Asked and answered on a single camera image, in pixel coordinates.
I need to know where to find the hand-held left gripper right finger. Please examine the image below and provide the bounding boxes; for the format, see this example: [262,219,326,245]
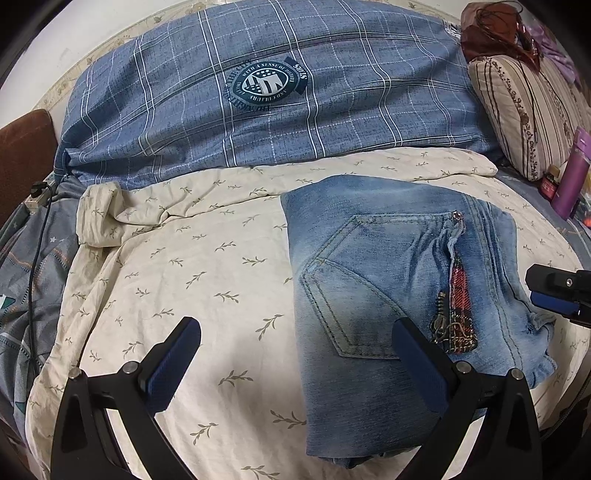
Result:
[392,318,543,480]

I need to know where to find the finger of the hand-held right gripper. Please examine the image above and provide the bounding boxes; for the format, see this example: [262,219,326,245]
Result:
[525,264,591,303]
[529,291,591,328]

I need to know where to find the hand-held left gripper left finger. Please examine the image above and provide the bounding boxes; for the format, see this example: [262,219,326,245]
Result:
[51,316,202,480]

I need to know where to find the blue denim pants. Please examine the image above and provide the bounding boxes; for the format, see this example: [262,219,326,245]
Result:
[281,174,558,472]

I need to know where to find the small red jar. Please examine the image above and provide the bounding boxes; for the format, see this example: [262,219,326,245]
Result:
[540,166,561,199]

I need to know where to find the purple bottle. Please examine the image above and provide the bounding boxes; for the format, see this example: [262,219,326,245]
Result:
[549,128,591,219]

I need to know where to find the cream leaf-print blanket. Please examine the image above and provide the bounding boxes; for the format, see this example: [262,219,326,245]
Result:
[25,148,583,480]

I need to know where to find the grey patterned bedsheet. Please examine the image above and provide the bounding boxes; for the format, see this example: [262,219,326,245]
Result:
[0,178,84,480]

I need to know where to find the striped floral pillow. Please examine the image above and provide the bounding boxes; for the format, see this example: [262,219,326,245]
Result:
[467,54,591,182]

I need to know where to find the beige power strip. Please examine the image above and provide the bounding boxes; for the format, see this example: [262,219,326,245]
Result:
[25,182,55,210]

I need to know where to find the purple cloth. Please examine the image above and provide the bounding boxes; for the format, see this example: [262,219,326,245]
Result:
[531,23,583,86]

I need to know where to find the blue plaid quilt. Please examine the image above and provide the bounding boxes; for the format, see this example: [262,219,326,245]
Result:
[53,0,502,191]

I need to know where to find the brown headscarf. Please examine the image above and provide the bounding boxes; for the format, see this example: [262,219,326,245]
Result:
[460,1,541,72]

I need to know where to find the brown headboard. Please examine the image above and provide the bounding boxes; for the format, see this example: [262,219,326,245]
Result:
[0,108,57,227]

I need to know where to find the black power cable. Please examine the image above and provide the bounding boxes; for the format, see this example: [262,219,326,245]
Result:
[25,185,51,370]

